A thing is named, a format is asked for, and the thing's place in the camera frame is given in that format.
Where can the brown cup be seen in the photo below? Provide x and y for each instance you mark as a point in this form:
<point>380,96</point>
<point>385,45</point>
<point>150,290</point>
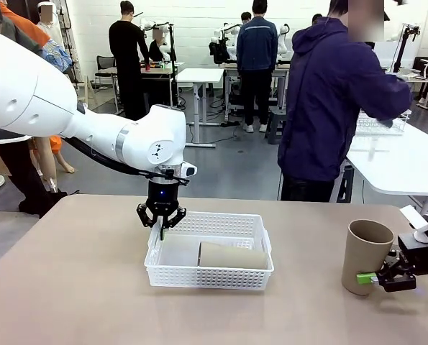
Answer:
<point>231,256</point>
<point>361,258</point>

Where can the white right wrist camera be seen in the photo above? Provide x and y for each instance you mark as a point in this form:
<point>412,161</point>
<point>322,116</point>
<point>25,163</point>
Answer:
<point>420,235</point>

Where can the black power strip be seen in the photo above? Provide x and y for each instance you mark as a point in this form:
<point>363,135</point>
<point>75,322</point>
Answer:
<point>231,123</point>

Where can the white side table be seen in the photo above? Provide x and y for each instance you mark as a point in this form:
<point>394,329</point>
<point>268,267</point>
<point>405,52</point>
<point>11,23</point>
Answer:
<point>408,169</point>

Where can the person in blue jacket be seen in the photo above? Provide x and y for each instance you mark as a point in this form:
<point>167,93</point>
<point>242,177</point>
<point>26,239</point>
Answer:
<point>257,43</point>

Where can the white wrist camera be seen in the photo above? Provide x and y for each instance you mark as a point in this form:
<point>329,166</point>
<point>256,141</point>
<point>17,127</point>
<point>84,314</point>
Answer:
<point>189,169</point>
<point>420,235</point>

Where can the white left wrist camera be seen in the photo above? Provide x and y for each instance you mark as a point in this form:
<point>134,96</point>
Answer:
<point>189,169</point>

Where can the white height adjustable desk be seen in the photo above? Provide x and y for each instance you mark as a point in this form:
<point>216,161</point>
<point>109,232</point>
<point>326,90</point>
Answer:
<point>199,74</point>

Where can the black camera tripod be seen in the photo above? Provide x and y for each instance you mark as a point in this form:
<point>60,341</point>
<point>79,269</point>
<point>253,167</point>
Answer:
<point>400,54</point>

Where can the person in purple jacket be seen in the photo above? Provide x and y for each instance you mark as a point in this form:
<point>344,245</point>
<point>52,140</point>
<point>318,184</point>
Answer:
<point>325,108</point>

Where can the person in green puffer jacket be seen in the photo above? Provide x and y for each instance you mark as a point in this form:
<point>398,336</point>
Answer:
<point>16,161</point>

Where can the mannequin with orange blue clothes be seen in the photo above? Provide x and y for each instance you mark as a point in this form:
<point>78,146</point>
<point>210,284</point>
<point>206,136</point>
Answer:
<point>55,54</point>

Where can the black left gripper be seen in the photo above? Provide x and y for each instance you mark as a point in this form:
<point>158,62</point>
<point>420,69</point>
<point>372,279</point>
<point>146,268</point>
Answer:
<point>163,196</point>

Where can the person in black clothes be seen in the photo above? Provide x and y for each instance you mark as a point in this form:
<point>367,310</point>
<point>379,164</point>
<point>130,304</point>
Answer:
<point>127,46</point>

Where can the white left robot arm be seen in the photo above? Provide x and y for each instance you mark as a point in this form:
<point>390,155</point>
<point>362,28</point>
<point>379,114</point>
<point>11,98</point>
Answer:
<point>26,93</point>

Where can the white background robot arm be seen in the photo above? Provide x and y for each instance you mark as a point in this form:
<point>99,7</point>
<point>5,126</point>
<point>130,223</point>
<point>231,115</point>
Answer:
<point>222,34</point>
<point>165,46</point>

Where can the white perforated plastic basket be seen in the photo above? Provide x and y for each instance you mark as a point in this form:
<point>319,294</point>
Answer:
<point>206,278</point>

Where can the person's right forearm purple sleeve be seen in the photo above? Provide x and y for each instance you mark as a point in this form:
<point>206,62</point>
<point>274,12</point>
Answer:
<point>397,113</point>

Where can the black plastic stool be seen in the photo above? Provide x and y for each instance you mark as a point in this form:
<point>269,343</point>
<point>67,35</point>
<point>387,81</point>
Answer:
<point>275,125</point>

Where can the seated person in black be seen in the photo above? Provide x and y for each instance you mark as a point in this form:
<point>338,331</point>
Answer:
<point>157,48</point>

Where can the wooden step stool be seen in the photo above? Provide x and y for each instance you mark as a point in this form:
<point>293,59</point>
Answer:
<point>89,90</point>

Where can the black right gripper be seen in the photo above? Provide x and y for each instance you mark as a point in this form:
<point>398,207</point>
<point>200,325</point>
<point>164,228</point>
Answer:
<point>416,258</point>

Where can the black office chair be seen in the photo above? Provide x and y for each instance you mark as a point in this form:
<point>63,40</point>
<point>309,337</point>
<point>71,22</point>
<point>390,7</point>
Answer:
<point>105,63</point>

